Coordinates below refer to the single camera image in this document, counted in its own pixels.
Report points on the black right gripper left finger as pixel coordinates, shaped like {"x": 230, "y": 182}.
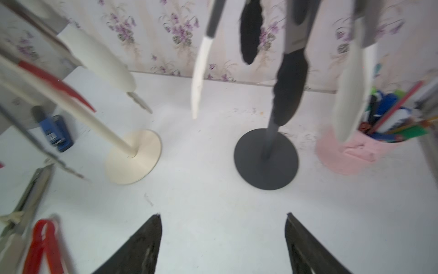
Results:
{"x": 140, "y": 252}

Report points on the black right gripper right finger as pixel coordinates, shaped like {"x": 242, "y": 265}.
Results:
{"x": 307, "y": 255}

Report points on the red handled tongs front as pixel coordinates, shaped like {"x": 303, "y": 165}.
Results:
{"x": 44, "y": 242}

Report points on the white utensil rack stand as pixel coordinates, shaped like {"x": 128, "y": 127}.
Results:
{"x": 133, "y": 157}

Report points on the steel cream-tipped tongs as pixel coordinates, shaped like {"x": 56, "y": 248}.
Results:
{"x": 13, "y": 237}
{"x": 92, "y": 54}

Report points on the black steel tongs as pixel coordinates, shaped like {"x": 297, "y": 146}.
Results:
{"x": 274, "y": 35}

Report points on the red steel tongs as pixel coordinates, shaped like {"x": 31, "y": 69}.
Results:
{"x": 34, "y": 75}

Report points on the dark grey utensil rack stand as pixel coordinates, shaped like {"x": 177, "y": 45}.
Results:
{"x": 266, "y": 159}

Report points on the pink pen cup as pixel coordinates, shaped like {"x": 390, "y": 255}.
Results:
{"x": 361, "y": 150}

